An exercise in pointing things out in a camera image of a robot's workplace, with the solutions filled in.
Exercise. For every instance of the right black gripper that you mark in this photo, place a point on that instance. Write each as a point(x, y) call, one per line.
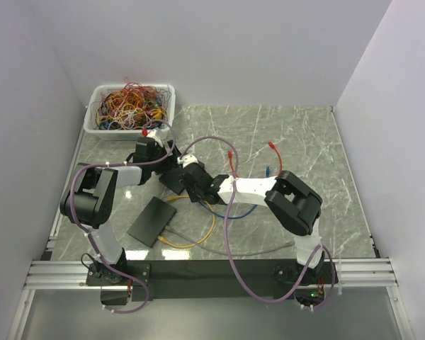
point(194, 197)

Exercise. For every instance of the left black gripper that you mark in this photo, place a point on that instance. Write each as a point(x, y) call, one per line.
point(171, 161)

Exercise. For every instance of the black Mercusys switch box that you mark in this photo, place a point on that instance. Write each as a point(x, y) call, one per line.
point(173, 180)

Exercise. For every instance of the black TP-Link switch box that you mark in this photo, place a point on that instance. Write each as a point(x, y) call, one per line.
point(151, 222)

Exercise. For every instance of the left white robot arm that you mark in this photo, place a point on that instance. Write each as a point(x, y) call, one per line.
point(88, 200)

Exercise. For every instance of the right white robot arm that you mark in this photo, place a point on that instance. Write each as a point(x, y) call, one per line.
point(294, 204)

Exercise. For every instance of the white plastic basket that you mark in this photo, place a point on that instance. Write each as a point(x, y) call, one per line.
point(119, 111)

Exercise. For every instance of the black base crossbar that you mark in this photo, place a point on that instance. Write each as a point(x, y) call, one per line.
point(215, 278)

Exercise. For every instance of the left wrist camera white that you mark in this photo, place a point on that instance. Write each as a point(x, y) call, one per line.
point(154, 133)

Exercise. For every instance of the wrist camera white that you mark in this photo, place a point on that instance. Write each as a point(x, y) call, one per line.
point(154, 133)
point(187, 160)

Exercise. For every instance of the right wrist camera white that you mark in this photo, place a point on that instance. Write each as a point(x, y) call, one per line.
point(187, 160)

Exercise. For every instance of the aluminium rail frame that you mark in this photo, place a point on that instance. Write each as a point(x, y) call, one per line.
point(71, 275)

